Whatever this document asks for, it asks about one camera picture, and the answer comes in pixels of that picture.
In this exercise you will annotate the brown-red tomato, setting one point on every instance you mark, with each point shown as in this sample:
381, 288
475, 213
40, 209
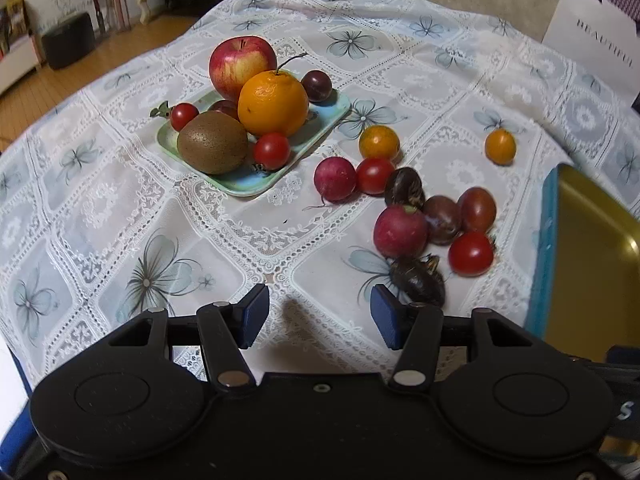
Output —
477, 209

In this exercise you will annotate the white bookshelf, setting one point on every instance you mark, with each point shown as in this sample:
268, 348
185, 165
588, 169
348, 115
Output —
15, 35

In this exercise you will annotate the light green rectangular plate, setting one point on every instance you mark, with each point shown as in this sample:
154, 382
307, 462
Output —
250, 183

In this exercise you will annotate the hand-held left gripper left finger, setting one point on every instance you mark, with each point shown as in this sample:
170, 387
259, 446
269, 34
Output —
255, 315

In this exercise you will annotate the black speaker box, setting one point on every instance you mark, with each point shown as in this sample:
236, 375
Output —
67, 40

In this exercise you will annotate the gold tray with blue rim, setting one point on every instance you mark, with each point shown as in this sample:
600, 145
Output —
585, 260

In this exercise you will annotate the white paper bag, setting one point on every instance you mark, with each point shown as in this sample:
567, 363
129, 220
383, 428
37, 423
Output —
595, 25

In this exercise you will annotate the dark water chestnut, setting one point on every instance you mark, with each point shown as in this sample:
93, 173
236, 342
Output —
417, 280

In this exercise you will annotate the red apple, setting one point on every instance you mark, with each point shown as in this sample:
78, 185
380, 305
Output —
237, 60

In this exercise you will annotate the red radish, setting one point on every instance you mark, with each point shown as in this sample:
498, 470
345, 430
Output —
400, 230
335, 178

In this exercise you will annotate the large orange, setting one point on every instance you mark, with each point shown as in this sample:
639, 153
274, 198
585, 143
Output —
272, 105

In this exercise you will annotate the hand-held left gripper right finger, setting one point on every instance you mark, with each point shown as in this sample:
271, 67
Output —
387, 317

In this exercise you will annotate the small orange cherry tomato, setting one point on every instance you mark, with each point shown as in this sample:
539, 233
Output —
500, 146

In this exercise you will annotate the brown kiwi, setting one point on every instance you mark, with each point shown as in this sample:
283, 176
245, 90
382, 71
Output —
212, 142

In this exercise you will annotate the white lace floral tablecloth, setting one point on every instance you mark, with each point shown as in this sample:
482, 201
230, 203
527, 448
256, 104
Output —
150, 210

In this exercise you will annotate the red cherry tomato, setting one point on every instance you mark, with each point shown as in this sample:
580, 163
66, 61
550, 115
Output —
470, 253
375, 175
271, 151
184, 116

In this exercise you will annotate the dark purple plum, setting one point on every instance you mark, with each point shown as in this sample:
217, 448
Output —
223, 108
316, 85

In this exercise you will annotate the dark purple tomato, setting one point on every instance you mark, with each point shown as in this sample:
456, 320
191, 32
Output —
442, 219
404, 187

